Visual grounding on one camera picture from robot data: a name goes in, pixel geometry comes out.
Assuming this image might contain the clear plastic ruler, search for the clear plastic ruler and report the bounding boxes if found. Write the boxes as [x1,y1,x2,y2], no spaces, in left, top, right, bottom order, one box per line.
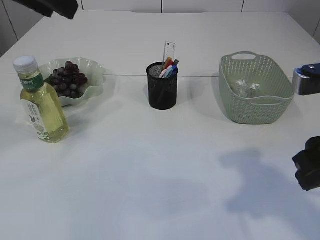
[162,41,176,65]

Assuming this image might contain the dark purple grape bunch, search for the dark purple grape bunch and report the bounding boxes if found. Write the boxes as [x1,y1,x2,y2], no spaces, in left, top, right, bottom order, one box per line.
[45,61,88,99]

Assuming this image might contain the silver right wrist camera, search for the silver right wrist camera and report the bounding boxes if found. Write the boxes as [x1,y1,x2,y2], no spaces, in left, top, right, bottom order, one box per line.
[292,63,320,96]

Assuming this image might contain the red glitter pen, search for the red glitter pen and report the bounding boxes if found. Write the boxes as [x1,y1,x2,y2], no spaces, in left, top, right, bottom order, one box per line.
[164,57,174,69]

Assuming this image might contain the silver glitter pen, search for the silver glitter pen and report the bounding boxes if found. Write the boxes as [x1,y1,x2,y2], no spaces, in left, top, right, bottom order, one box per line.
[173,59,179,67]

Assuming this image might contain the yellow tea plastic bottle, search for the yellow tea plastic bottle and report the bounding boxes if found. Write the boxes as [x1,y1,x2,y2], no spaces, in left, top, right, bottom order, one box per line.
[13,56,69,144]

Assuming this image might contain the blue capped scissors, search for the blue capped scissors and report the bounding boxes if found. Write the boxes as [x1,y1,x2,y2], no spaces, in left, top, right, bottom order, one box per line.
[164,65,179,79]

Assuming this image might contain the green plastic woven basket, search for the green plastic woven basket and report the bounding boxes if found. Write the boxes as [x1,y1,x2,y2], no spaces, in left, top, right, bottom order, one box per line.
[219,51,295,125]

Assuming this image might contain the green wavy glass plate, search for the green wavy glass plate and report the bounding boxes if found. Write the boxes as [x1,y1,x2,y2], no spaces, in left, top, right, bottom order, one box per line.
[39,57,106,107]

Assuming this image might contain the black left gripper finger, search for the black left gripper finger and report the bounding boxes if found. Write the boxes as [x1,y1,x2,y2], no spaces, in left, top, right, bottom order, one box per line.
[51,0,79,20]
[13,0,54,18]

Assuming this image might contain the black mesh pen holder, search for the black mesh pen holder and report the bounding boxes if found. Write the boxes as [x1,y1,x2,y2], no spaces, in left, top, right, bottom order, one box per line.
[146,62,179,110]

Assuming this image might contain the pink purple capped scissors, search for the pink purple capped scissors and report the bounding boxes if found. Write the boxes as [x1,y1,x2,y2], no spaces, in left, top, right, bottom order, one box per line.
[159,65,173,79]

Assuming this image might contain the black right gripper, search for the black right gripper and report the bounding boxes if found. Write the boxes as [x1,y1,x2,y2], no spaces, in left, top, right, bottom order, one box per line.
[292,136,320,191]

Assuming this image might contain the clear plastic sheet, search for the clear plastic sheet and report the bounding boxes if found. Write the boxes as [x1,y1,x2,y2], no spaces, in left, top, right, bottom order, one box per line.
[230,78,261,98]

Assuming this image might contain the gold glitter pen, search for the gold glitter pen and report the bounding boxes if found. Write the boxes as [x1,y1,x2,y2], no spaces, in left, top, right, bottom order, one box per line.
[162,62,168,71]

